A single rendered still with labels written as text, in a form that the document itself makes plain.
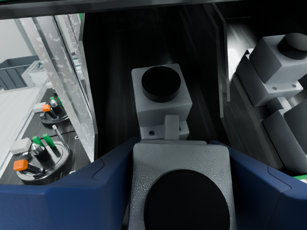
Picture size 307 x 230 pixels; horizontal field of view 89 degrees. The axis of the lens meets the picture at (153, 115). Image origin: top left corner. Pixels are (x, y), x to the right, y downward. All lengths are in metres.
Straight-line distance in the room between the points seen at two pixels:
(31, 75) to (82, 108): 1.29
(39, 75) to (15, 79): 0.86
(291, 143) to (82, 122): 0.22
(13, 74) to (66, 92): 2.11
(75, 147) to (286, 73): 0.55
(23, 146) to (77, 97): 0.50
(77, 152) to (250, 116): 0.48
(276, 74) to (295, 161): 0.09
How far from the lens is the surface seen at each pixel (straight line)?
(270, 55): 0.22
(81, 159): 0.54
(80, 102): 0.17
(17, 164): 0.47
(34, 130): 0.75
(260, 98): 0.23
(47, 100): 0.94
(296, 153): 0.21
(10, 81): 2.33
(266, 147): 0.22
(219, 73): 0.17
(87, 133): 0.20
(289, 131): 0.21
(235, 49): 0.30
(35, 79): 1.46
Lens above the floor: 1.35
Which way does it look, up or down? 37 degrees down
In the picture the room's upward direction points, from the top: 4 degrees counter-clockwise
